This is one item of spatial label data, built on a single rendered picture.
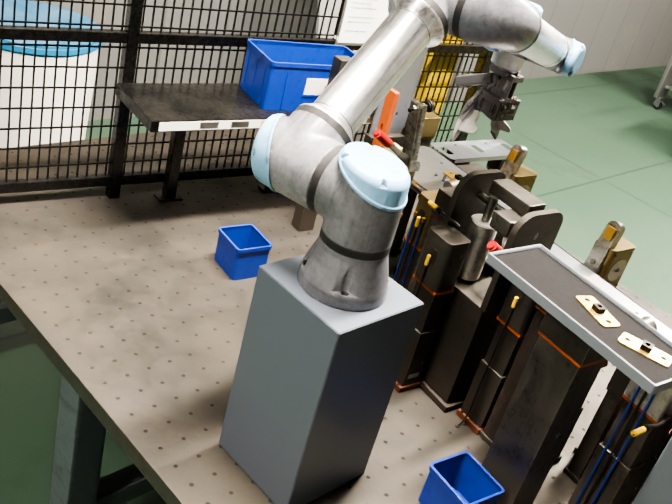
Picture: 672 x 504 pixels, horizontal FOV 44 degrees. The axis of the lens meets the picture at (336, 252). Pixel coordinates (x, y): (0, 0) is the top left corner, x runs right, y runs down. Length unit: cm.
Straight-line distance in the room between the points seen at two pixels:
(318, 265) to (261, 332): 17
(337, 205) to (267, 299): 21
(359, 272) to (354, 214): 10
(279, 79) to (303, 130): 84
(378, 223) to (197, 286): 83
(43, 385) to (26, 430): 20
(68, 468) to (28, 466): 53
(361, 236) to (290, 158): 17
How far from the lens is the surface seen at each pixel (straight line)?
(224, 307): 197
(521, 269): 149
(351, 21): 246
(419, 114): 194
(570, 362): 145
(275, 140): 133
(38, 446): 258
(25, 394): 274
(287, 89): 219
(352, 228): 127
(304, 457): 144
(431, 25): 150
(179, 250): 215
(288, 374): 139
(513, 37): 153
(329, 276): 131
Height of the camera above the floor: 182
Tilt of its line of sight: 29 degrees down
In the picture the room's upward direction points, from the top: 16 degrees clockwise
